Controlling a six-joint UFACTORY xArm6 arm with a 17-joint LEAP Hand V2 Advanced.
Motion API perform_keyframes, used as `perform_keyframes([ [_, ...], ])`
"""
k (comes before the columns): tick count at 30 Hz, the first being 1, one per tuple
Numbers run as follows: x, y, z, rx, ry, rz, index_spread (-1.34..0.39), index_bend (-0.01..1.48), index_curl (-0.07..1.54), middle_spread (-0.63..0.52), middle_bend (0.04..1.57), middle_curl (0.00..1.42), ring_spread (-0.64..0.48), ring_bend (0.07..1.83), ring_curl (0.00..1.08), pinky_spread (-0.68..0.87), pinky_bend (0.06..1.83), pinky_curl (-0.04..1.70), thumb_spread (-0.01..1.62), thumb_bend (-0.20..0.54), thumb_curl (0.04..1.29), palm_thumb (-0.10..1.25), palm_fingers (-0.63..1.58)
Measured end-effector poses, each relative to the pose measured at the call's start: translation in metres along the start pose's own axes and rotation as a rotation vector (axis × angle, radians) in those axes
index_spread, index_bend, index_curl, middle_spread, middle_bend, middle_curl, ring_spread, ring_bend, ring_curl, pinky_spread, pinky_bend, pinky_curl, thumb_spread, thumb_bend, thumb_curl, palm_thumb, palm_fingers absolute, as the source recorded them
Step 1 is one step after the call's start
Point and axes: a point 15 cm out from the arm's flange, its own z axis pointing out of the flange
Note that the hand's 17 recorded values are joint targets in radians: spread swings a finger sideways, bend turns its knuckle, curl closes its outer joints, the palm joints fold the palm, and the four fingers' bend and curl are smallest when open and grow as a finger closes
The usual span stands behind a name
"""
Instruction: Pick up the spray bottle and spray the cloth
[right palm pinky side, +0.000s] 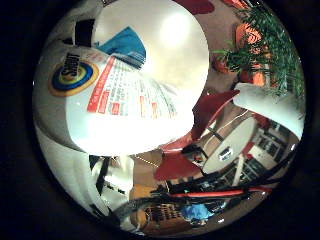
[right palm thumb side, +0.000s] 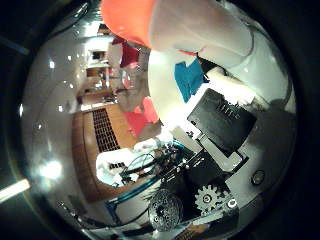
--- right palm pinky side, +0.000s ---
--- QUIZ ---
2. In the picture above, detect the blue bag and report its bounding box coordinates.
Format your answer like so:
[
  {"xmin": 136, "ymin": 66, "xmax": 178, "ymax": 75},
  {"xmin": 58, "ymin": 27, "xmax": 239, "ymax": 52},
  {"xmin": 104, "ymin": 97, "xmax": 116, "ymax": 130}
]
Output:
[{"xmin": 181, "ymin": 203, "xmax": 215, "ymax": 222}]

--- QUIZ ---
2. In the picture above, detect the black cable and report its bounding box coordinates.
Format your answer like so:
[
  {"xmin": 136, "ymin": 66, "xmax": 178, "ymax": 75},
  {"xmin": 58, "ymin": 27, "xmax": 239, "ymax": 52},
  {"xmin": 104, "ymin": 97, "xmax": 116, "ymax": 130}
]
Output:
[{"xmin": 151, "ymin": 149, "xmax": 296, "ymax": 201}]

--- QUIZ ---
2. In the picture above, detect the red cable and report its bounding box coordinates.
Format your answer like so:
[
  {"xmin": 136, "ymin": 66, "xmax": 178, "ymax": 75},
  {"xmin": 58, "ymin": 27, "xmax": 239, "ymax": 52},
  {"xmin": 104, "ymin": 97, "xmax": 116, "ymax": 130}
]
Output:
[{"xmin": 169, "ymin": 187, "xmax": 274, "ymax": 199}]

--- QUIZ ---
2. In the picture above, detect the orange plant pot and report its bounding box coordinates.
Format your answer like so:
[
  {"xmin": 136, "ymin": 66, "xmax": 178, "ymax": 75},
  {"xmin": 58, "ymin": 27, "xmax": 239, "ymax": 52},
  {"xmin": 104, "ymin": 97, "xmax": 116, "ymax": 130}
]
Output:
[{"xmin": 234, "ymin": 22, "xmax": 268, "ymax": 88}]

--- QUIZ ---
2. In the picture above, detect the green leafy plant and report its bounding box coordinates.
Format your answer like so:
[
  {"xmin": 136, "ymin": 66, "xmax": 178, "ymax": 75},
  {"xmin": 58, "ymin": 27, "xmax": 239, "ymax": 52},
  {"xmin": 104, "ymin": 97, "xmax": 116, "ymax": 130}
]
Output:
[{"xmin": 212, "ymin": 5, "xmax": 306, "ymax": 101}]

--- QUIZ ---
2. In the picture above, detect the dark shelf unit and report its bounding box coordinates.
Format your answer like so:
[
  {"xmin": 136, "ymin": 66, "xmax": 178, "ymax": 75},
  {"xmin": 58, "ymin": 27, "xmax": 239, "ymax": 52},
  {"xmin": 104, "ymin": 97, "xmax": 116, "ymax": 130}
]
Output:
[{"xmin": 242, "ymin": 122, "xmax": 295, "ymax": 183}]

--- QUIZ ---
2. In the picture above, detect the white round side table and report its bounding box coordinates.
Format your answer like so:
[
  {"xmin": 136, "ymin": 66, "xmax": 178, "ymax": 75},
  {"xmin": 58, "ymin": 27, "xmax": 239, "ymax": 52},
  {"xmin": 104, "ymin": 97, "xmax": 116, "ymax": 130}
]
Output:
[{"xmin": 201, "ymin": 116, "xmax": 258, "ymax": 187}]

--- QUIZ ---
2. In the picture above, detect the blue striped cloth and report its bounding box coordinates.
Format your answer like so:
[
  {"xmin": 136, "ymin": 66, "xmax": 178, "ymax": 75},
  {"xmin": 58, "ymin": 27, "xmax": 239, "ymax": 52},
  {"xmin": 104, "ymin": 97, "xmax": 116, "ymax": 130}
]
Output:
[{"xmin": 95, "ymin": 26, "xmax": 148, "ymax": 70}]

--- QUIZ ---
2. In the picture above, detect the white spray bottle orange sprayer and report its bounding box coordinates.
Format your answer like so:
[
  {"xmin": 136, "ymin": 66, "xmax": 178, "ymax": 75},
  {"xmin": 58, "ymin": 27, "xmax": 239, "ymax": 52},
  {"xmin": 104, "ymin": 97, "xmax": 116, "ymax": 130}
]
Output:
[{"xmin": 32, "ymin": 39, "xmax": 197, "ymax": 158}]

